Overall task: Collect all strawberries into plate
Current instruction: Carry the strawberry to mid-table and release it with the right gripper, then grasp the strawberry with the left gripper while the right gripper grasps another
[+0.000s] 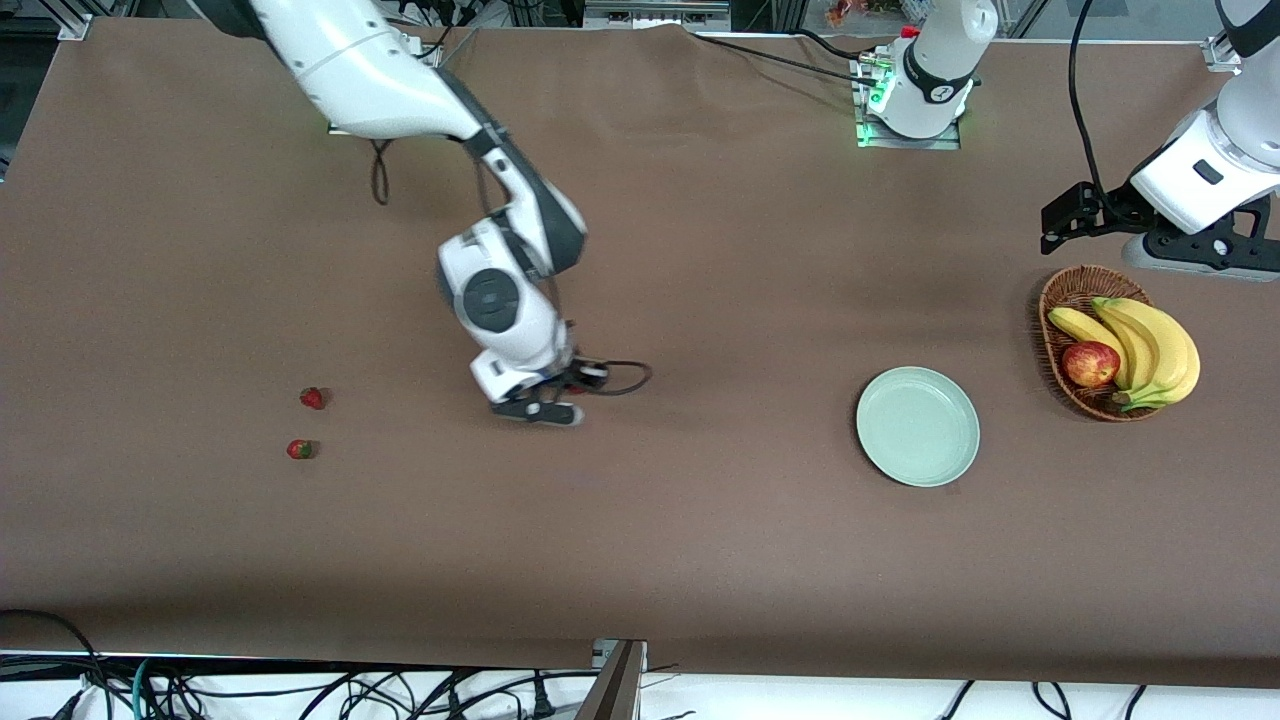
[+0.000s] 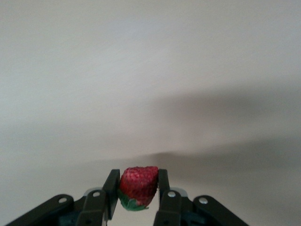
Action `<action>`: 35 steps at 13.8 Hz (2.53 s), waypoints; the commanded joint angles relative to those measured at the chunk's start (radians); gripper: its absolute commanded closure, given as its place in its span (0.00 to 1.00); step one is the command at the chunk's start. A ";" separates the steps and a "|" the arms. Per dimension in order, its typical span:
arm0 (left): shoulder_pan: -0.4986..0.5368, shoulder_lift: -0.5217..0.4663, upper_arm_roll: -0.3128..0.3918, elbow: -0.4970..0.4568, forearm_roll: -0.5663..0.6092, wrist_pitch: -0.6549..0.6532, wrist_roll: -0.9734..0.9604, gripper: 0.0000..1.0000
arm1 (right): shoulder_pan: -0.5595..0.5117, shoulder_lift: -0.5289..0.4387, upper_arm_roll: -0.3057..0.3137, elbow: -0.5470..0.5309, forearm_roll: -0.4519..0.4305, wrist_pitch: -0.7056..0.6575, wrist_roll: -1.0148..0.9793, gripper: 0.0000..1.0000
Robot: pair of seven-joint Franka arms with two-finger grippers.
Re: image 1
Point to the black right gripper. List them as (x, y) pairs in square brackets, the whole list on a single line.
[(566, 376)]

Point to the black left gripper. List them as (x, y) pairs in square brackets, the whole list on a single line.
[(1121, 207)]

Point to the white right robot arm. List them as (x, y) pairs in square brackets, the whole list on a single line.
[(360, 70)]

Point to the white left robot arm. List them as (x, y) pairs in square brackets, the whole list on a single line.
[(940, 60)]

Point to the pale green plate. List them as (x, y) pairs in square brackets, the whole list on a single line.
[(918, 425)]

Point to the brown wicker basket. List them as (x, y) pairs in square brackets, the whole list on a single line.
[(1075, 285)]

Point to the yellow banana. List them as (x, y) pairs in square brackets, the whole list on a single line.
[(1180, 360), (1140, 340), (1085, 328)]

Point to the red apple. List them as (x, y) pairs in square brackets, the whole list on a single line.
[(1090, 364)]

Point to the brown table cover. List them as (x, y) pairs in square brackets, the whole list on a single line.
[(700, 550)]

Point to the colourful background items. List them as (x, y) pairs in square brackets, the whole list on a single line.
[(845, 10)]

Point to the grey metal box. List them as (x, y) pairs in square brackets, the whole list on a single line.
[(650, 12)]

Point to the aluminium frame profile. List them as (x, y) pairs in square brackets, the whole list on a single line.
[(75, 22), (1222, 52)]

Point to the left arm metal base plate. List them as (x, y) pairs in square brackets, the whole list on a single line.
[(870, 135)]

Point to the silver metal bracket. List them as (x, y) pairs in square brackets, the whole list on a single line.
[(600, 652)]

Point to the brown wooden post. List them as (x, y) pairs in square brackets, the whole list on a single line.
[(615, 690)]

